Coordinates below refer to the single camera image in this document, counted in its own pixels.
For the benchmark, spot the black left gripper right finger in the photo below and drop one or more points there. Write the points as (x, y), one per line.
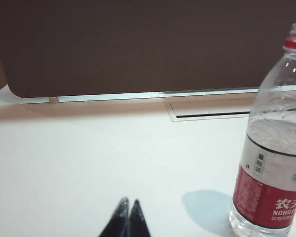
(138, 222)

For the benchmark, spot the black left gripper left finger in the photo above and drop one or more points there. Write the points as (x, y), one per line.
(118, 222)

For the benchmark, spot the clear water bottle red label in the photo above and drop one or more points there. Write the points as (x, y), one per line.
(273, 123)

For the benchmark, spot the brown desk partition panel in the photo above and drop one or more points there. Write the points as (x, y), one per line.
(138, 49)

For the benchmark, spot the aluminium partition base rail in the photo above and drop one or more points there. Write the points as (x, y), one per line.
(113, 96)

